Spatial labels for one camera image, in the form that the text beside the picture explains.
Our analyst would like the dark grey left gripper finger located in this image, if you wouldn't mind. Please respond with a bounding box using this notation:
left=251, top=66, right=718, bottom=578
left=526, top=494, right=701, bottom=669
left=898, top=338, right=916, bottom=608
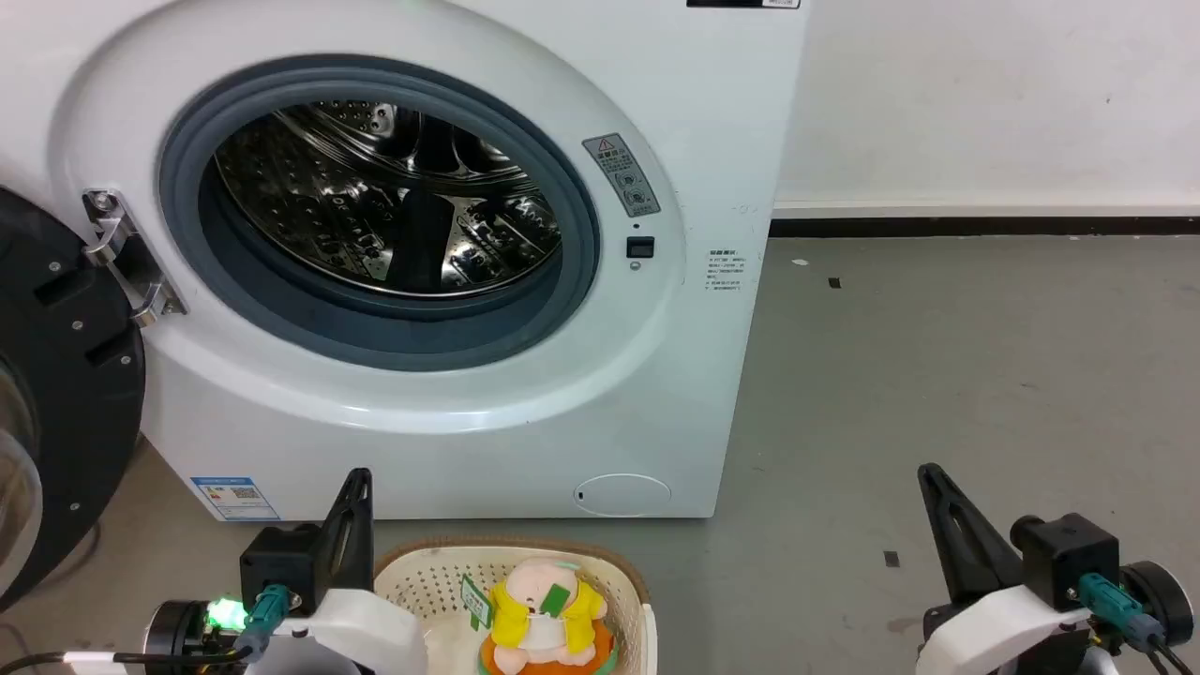
left=317, top=467, right=375, bottom=601

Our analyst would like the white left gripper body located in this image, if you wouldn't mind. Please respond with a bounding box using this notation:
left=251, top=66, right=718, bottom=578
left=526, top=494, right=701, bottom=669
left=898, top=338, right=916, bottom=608
left=267, top=586, right=429, bottom=675

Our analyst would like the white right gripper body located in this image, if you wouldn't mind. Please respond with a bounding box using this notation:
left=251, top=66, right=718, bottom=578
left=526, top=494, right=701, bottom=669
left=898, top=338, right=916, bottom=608
left=917, top=581, right=1096, bottom=675

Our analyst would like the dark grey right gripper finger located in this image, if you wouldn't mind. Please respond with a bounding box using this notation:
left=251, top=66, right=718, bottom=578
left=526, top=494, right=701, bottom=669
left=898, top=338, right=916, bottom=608
left=916, top=462, right=1025, bottom=608

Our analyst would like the yellow plush toy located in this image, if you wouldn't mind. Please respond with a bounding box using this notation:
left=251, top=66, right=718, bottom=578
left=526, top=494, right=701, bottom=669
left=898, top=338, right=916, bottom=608
left=477, top=558, right=621, bottom=675

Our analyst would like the black washing machine door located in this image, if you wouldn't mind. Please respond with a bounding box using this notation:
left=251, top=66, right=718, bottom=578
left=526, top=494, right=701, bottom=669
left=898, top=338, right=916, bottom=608
left=0, top=186, right=147, bottom=612

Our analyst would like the stainless steel washing machine drum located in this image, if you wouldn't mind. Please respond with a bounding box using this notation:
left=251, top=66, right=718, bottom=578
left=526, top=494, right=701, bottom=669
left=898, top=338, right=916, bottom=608
left=213, top=100, right=564, bottom=302

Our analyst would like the cream plastic laundry basket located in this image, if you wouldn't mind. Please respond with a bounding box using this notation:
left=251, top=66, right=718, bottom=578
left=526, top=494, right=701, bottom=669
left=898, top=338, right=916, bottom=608
left=372, top=536, right=658, bottom=675

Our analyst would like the green paper tag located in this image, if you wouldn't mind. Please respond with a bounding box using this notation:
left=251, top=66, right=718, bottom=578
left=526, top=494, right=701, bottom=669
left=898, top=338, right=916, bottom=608
left=458, top=574, right=496, bottom=632

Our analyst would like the blue energy label sticker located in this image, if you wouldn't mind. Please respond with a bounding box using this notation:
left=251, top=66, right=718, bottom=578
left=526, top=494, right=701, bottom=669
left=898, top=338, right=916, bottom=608
left=189, top=475, right=281, bottom=523

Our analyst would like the round white filter cover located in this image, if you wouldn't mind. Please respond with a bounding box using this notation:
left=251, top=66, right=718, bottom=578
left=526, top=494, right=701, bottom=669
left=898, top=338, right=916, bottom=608
left=573, top=472, right=673, bottom=518

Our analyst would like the grey rubber door gasket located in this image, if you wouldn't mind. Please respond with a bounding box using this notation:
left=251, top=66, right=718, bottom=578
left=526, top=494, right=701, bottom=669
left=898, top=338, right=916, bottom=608
left=157, top=55, right=602, bottom=372

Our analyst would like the white front-load washing machine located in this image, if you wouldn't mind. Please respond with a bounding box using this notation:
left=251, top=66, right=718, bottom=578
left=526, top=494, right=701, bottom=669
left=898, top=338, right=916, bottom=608
left=0, top=0, right=812, bottom=522

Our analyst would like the metal door hinge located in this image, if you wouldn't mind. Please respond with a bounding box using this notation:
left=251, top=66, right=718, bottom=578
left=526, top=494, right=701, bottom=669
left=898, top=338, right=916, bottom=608
left=82, top=188, right=188, bottom=329

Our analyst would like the small printed text label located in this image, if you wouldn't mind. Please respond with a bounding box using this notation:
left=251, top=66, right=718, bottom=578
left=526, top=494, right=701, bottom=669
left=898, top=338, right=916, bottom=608
left=705, top=247, right=744, bottom=294

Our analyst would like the grey warning sticker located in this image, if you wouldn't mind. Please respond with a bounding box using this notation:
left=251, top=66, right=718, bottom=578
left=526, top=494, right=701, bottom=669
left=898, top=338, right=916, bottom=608
left=581, top=133, right=662, bottom=219

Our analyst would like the black cable teal plug right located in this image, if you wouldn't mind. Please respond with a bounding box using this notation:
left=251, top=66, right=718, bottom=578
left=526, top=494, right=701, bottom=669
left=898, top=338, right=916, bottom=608
left=1077, top=573, right=1200, bottom=675

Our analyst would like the black wall baseboard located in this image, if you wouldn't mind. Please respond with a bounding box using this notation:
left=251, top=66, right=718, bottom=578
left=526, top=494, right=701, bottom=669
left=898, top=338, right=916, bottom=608
left=769, top=216, right=1200, bottom=238

